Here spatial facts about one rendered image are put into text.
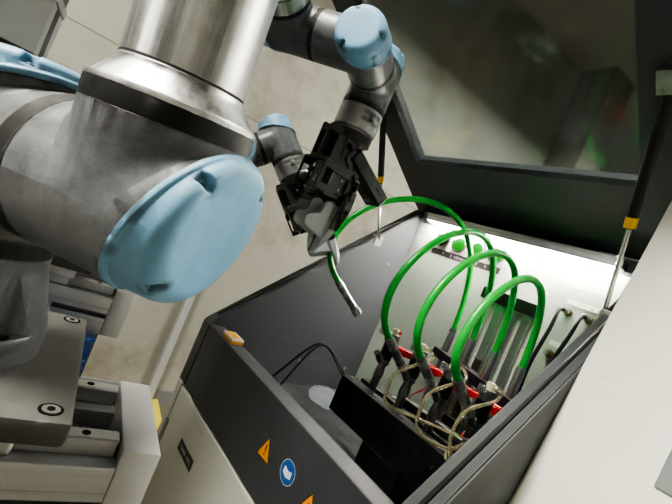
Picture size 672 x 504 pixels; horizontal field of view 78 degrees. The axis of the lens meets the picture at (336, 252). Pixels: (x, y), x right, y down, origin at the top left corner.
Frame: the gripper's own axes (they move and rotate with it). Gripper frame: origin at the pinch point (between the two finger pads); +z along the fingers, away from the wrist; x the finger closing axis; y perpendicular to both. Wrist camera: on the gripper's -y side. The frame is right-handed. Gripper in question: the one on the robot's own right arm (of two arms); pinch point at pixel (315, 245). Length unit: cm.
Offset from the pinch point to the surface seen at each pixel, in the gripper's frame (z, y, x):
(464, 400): 13.5, -21.3, 24.6
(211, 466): 47.2, -3.0, -7.4
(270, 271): 27, -96, -165
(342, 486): 28.6, -3.0, 23.2
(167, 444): 56, -3, -27
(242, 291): 45, -84, -167
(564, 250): -21, -54, 15
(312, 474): 31.0, -3.0, 17.3
